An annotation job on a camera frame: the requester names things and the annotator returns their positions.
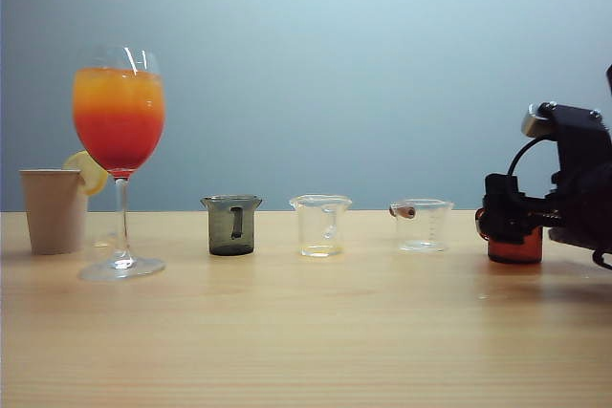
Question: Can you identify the amber measuring cup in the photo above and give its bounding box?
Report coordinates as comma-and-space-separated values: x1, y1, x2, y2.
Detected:
486, 225, 544, 265

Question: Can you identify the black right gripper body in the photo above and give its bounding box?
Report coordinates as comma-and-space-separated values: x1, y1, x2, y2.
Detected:
525, 159, 612, 256

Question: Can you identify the black camera cable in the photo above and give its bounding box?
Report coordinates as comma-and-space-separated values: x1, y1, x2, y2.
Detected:
506, 138, 544, 180

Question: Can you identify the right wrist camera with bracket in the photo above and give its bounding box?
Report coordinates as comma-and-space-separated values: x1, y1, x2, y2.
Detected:
520, 101, 612, 175

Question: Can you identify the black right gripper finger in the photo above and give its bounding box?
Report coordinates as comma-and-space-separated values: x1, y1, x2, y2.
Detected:
477, 172, 546, 242

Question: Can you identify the yellow lemon slice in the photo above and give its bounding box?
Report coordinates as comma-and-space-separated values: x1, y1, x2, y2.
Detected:
61, 150, 110, 197

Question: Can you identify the beige paper cup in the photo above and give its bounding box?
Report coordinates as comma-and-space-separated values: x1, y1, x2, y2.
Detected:
18, 167, 90, 256

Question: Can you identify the smoky grey measuring cup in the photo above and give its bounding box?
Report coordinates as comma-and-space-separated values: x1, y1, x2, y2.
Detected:
200, 194, 264, 257

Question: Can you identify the clear glass measuring cup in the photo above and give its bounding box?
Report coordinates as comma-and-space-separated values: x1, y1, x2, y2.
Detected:
289, 193, 354, 258

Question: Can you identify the wine glass with orange drink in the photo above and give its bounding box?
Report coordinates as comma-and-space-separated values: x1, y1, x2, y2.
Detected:
72, 46, 167, 282

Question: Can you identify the clear measuring cup wooden handle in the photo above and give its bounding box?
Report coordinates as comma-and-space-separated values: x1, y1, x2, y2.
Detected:
389, 197, 455, 254

